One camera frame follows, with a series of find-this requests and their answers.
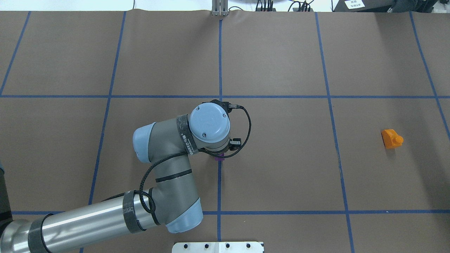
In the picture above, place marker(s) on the black box with label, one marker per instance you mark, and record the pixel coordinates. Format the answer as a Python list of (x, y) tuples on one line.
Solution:
[(392, 6)]

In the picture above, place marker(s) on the purple trapezoid block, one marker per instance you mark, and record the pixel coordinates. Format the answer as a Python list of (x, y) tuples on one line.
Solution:
[(219, 158)]

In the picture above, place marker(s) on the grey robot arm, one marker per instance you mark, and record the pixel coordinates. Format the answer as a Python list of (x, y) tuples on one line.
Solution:
[(167, 193)]

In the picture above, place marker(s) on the orange trapezoid block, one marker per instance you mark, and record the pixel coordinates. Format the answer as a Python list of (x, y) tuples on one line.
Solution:
[(391, 139)]

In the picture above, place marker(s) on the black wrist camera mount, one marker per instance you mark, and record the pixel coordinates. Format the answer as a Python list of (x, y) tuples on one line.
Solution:
[(217, 106)]

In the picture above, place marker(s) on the white metal base plate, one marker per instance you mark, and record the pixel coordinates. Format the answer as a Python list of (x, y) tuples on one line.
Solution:
[(219, 247)]

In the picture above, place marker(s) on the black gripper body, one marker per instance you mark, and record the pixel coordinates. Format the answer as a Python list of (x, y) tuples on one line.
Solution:
[(235, 142)]

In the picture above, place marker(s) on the grey metal post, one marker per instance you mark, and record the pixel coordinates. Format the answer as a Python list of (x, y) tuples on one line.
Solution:
[(220, 8)]

